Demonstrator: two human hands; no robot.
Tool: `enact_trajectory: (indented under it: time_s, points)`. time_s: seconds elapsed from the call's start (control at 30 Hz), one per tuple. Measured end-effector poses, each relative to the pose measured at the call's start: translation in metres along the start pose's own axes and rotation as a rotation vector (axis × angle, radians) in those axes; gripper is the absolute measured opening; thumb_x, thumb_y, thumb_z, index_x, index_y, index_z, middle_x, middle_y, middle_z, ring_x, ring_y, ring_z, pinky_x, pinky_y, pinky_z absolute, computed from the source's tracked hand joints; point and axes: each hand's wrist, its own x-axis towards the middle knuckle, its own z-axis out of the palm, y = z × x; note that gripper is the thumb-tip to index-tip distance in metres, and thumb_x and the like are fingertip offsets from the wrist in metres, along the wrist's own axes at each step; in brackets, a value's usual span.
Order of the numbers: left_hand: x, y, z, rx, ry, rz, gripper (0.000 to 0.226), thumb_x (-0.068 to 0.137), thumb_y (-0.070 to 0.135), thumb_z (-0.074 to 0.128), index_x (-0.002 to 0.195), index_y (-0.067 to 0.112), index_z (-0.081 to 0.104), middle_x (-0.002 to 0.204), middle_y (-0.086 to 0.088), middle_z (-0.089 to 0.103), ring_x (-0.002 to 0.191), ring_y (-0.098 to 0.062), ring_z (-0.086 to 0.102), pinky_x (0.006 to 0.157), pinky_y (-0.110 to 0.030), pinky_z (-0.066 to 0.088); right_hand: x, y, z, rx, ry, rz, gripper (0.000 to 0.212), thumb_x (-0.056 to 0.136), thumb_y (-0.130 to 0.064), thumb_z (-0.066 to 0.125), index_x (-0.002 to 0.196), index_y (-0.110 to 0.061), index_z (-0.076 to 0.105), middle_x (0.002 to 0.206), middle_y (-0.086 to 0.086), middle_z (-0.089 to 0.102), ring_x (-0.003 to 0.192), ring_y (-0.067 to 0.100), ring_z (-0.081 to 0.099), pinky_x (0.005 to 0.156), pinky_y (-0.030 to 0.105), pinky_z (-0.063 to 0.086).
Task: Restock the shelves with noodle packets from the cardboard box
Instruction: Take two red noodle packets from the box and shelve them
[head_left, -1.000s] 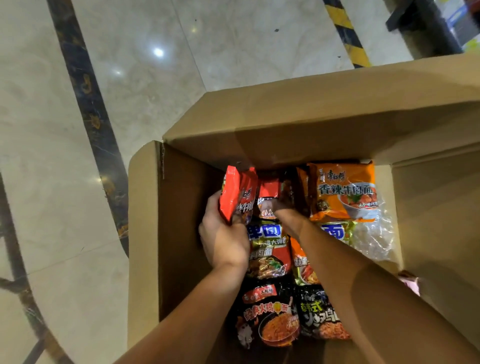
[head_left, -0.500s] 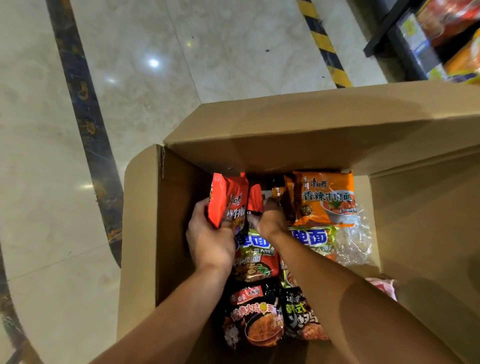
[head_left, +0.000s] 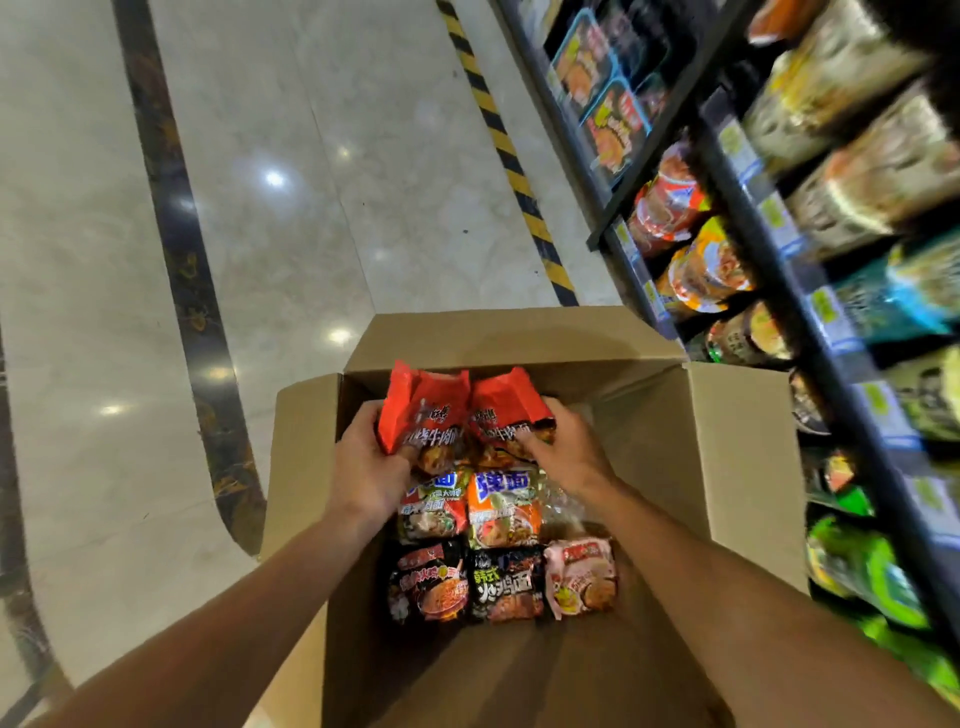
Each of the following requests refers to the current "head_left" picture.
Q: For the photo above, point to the person's right thumb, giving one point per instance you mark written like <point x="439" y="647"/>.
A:
<point x="532" y="448"/>

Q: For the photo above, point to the dark green noodle pack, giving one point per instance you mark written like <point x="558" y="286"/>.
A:
<point x="926" y="390"/>

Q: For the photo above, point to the person's left hand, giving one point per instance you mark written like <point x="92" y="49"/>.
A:
<point x="364" y="472"/>

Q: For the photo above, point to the person's left thumb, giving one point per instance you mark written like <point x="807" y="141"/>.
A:
<point x="403" y="457"/>

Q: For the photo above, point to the orange noodle packet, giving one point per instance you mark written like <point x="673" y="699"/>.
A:
<point x="502" y="510"/>

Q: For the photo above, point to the bright green noodle pack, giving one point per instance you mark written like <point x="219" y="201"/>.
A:
<point x="862" y="566"/>

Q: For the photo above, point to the row of shelf price labels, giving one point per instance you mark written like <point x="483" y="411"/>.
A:
<point x="825" y="311"/>

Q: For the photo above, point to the blue white noodle packet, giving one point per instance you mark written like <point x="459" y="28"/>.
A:
<point x="433" y="510"/>

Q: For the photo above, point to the pink noodle packet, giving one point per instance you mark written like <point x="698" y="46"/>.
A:
<point x="582" y="576"/>

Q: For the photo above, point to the beige noodle bowl pack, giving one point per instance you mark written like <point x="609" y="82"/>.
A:
<point x="881" y="176"/>
<point x="832" y="82"/>

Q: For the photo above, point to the person's right forearm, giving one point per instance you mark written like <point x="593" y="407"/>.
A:
<point x="750" y="622"/>

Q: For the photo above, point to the black metal shelf rack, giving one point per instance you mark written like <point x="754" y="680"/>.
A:
<point x="750" y="217"/>

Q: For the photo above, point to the person's right hand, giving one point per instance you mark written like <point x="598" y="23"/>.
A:
<point x="576" y="457"/>

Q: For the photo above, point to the black red noodle packet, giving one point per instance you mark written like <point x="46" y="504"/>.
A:
<point x="429" y="586"/>

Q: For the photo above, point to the red instant noodle packet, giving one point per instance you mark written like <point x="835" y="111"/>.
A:
<point x="504" y="401"/>
<point x="427" y="401"/>

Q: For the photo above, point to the brown cardboard box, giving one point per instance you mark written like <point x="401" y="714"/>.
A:
<point x="510" y="337"/>

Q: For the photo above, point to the orange snack pack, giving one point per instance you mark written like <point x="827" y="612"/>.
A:
<point x="781" y="16"/>

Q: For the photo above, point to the blue tray noodle pack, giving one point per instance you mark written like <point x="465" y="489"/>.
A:
<point x="615" y="131"/>
<point x="581" y="64"/>

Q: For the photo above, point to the dark tray noodle pack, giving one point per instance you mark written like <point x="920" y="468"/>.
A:
<point x="637" y="34"/>

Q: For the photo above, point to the orange noodle bowl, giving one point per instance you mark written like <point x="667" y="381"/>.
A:
<point x="706" y="271"/>

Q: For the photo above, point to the red noodle bowl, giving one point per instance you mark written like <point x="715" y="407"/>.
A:
<point x="669" y="202"/>

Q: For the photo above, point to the yellow black hazard tape strip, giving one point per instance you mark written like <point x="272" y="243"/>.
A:
<point x="517" y="184"/>

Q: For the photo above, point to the teal noodle pack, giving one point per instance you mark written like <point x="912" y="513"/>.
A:
<point x="900" y="296"/>

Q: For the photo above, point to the clear plastic noodle packet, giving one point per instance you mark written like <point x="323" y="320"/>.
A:
<point x="562" y="506"/>

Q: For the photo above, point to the dark green noodle bowl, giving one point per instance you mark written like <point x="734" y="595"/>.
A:
<point x="746" y="337"/>

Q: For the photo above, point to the person's left forearm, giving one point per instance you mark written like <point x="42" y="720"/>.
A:
<point x="225" y="637"/>

